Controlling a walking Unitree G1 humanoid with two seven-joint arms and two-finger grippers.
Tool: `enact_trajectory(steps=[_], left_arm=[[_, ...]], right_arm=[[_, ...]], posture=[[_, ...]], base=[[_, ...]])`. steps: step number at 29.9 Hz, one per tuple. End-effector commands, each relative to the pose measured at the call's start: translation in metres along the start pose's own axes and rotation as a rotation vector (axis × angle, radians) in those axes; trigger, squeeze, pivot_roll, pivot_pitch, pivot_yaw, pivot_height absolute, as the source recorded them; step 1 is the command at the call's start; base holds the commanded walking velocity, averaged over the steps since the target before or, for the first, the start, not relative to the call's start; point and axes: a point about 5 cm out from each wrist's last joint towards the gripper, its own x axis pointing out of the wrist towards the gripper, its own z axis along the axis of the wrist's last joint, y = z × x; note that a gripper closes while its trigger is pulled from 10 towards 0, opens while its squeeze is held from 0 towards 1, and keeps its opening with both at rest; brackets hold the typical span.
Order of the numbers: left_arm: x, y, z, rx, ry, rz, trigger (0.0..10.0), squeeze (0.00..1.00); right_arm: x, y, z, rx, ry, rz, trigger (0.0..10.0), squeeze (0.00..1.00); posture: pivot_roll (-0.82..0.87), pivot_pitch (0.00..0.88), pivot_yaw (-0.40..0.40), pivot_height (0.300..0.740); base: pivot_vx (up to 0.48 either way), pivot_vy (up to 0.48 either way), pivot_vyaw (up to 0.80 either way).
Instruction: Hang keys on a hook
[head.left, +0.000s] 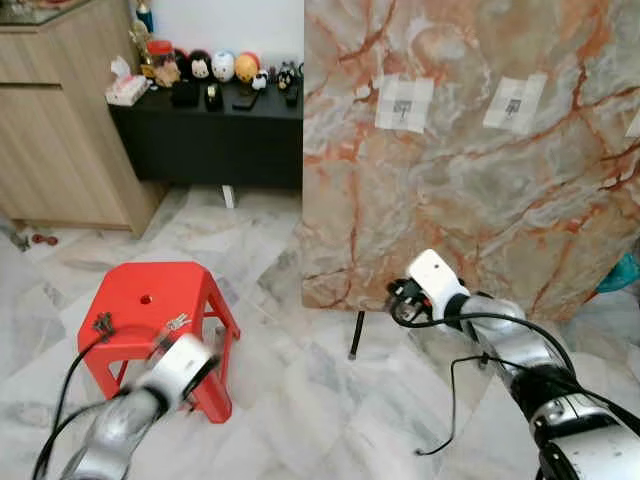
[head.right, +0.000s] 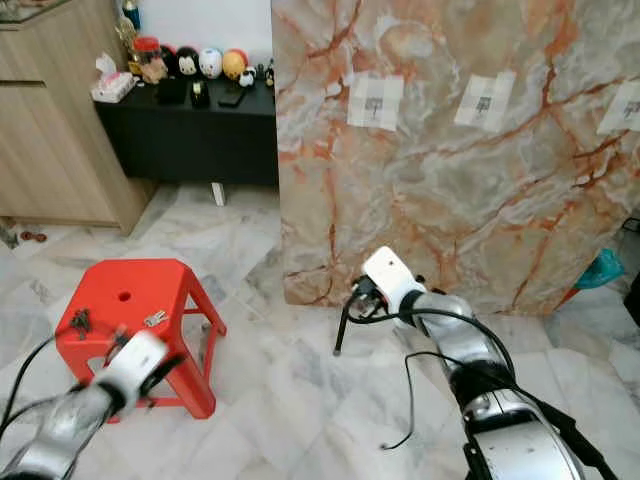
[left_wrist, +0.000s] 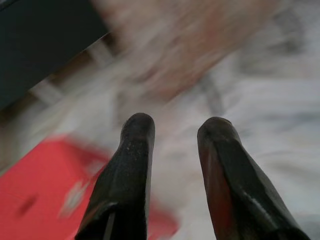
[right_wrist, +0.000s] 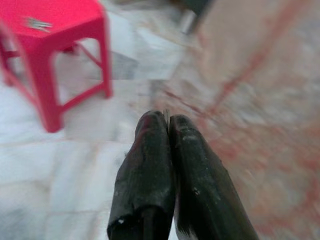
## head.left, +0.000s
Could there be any light wooden cabinet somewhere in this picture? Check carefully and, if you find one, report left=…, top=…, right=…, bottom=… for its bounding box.
left=0, top=0, right=169, bottom=239

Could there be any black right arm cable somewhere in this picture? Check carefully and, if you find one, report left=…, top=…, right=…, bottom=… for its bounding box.
left=414, top=312, right=581, bottom=458

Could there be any yellow egg figurine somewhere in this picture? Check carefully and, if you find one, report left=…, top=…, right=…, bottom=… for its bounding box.
left=234, top=51, right=262, bottom=84

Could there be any pink tissue box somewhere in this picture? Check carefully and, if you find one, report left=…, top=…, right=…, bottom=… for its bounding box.
left=104, top=56, right=152, bottom=107

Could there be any teal bag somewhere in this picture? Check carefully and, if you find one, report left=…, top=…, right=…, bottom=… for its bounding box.
left=596, top=251, right=640, bottom=294

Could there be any jar with red lid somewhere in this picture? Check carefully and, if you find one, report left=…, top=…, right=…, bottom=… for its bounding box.
left=146, top=37, right=182, bottom=87

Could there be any red plastic stool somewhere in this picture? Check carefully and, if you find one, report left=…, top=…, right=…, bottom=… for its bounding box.
left=77, top=261, right=242, bottom=425

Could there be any white egg figurine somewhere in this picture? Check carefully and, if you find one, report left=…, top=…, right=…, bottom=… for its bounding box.
left=211, top=49, right=237, bottom=84

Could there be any dark key bunch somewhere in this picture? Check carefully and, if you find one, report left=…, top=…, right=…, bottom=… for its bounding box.
left=91, top=311, right=115, bottom=342

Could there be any black board stand leg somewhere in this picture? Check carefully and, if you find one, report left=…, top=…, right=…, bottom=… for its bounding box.
left=347, top=309, right=366, bottom=360

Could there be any gold trophy with blue globe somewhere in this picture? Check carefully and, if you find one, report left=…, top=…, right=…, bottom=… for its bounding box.
left=129, top=0, right=162, bottom=72

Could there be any black egg figurine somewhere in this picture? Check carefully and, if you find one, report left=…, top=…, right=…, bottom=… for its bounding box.
left=187, top=49, right=213, bottom=82

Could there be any marble pattern board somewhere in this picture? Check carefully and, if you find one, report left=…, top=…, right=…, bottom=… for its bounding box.
left=299, top=0, right=640, bottom=322

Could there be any black low console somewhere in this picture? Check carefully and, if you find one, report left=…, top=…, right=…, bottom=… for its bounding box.
left=107, top=84, right=305, bottom=192

